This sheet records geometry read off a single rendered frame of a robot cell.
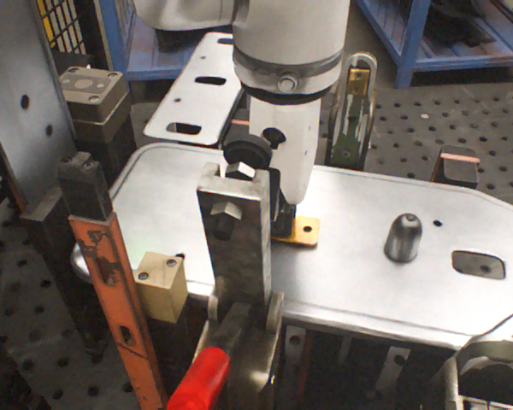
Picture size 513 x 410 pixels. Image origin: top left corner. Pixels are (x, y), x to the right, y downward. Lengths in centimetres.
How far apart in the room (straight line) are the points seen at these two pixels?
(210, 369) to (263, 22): 22
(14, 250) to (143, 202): 46
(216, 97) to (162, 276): 37
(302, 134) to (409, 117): 88
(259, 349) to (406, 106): 98
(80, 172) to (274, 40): 15
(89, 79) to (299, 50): 38
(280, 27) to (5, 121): 30
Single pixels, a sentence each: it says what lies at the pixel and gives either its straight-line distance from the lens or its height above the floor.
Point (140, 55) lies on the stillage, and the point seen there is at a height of 16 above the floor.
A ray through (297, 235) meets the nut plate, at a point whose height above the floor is 101.
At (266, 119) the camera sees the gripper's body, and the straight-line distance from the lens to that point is 39.
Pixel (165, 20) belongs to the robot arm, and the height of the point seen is 126.
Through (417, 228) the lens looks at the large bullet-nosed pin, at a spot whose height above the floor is 104.
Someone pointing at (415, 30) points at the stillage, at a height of 36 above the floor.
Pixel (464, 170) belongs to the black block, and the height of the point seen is 99.
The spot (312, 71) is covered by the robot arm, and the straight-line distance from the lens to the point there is 38.
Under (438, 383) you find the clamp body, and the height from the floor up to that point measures 105.
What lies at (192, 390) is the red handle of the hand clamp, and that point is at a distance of 28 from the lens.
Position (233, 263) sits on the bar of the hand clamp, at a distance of 33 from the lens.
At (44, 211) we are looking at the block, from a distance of 60.
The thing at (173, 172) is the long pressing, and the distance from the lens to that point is 61.
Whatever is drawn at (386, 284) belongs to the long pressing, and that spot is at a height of 100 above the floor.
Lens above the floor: 140
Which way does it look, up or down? 46 degrees down
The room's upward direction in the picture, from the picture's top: straight up
